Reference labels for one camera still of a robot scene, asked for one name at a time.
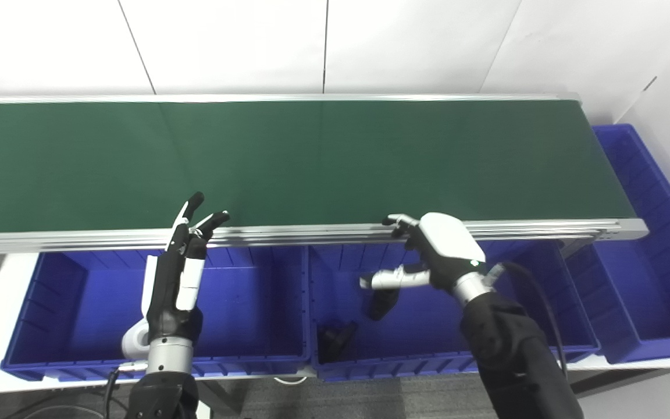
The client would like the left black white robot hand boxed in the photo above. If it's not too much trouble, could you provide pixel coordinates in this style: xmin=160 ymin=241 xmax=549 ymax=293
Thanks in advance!
xmin=142 ymin=192 xmax=231 ymax=344

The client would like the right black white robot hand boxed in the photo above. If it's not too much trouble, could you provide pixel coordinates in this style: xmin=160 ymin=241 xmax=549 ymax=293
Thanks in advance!
xmin=359 ymin=212 xmax=487 ymax=293

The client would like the black flange part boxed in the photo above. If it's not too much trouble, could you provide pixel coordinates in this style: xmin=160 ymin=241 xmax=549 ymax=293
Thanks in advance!
xmin=366 ymin=288 xmax=401 ymax=321

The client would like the white cylindrical part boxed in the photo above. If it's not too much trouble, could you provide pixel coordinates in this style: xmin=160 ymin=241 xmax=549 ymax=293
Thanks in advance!
xmin=122 ymin=323 xmax=151 ymax=360

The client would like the blue plastic bin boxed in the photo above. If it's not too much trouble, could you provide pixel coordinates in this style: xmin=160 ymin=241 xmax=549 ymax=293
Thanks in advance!
xmin=565 ymin=123 xmax=670 ymax=364
xmin=309 ymin=240 xmax=601 ymax=382
xmin=1 ymin=247 xmax=312 ymax=382

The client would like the black angular plastic part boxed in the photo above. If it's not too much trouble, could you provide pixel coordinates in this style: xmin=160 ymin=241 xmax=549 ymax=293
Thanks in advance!
xmin=316 ymin=321 xmax=359 ymax=363

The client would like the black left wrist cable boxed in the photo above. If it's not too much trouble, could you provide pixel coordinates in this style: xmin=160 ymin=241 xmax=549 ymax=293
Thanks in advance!
xmin=102 ymin=361 xmax=149 ymax=419

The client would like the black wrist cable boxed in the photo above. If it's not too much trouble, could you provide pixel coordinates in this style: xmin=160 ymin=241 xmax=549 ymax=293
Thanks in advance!
xmin=489 ymin=262 xmax=569 ymax=379
xmin=102 ymin=361 xmax=149 ymax=419

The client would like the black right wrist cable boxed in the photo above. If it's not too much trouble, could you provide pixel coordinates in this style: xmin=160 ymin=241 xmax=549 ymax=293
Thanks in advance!
xmin=489 ymin=262 xmax=569 ymax=379

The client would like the green conveyor belt aluminium frame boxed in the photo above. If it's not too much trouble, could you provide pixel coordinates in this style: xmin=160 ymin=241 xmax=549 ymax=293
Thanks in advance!
xmin=0 ymin=93 xmax=650 ymax=255

